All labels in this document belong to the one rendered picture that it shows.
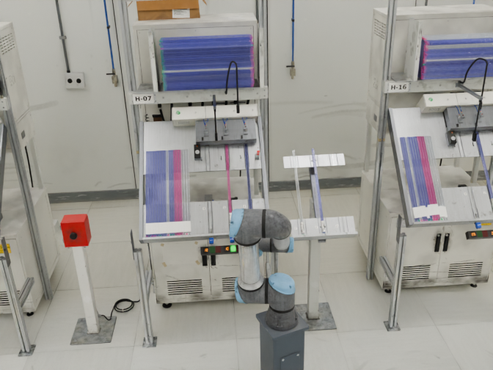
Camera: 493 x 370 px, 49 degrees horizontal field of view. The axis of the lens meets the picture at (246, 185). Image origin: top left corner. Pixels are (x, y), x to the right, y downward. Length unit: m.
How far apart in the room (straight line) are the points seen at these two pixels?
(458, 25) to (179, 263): 2.16
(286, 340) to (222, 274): 0.98
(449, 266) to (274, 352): 1.55
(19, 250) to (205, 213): 1.17
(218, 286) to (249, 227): 1.38
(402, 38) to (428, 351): 1.80
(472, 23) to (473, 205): 1.06
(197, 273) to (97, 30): 2.18
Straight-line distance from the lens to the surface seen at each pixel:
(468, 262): 3.76
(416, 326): 3.52
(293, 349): 2.61
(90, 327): 3.49
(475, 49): 3.35
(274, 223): 2.12
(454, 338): 3.49
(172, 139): 3.13
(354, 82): 4.77
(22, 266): 3.54
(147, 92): 3.07
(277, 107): 4.70
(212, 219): 2.93
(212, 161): 3.06
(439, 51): 3.27
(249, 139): 3.05
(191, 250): 3.31
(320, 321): 3.44
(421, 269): 3.66
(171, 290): 3.48
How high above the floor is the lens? 2.19
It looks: 25 degrees down
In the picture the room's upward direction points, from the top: 2 degrees counter-clockwise
